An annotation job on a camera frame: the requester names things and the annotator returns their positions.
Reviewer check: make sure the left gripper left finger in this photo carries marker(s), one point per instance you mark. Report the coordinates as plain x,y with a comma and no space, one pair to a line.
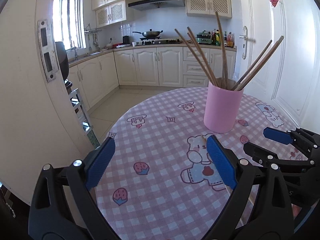
50,216

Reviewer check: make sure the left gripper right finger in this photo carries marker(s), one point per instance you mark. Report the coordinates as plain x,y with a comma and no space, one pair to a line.
271,216

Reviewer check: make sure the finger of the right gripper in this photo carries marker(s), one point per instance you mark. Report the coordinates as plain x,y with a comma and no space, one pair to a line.
307,142
265,158

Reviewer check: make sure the kitchen faucet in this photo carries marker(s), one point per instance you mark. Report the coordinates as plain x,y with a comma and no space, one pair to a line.
72,54

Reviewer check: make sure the kitchen window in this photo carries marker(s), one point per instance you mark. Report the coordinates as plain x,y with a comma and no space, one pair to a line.
68,23

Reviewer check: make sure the white door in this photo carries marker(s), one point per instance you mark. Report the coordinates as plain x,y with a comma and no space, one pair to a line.
289,81

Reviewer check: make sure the pink cylindrical utensil holder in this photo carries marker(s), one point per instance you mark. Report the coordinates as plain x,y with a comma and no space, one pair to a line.
221,108

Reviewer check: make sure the pink checkered tablecloth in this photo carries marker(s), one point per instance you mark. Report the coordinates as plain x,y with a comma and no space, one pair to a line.
161,182

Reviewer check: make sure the metal shelf rack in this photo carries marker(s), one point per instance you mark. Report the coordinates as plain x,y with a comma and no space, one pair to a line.
83,116

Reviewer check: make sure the cream lower cabinets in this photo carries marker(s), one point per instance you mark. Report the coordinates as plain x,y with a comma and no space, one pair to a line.
172,66

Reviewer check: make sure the dark sauce bottle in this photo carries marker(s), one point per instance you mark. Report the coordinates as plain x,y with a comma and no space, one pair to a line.
225,39

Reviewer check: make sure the green bottle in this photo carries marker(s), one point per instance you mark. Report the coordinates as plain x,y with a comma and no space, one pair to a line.
217,38

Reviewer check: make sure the green electric cooker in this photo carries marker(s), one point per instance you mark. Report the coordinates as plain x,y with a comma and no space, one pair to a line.
204,37

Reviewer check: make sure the black appliance on stand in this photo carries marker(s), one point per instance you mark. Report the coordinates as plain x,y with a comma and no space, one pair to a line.
64,64

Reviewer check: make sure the metal door strike plate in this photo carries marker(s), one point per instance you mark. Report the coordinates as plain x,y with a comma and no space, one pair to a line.
47,49

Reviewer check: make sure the gas stove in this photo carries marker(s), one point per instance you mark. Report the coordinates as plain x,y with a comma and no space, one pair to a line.
156,41

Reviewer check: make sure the black wok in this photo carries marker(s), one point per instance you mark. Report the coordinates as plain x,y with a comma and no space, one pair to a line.
149,34

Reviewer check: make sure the black kettle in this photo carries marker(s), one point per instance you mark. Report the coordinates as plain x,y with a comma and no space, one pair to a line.
126,39

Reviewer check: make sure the black range hood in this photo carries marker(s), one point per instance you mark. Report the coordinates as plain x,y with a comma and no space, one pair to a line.
156,4

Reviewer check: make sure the silver door handle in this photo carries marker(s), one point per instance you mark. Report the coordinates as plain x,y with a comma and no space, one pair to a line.
245,39

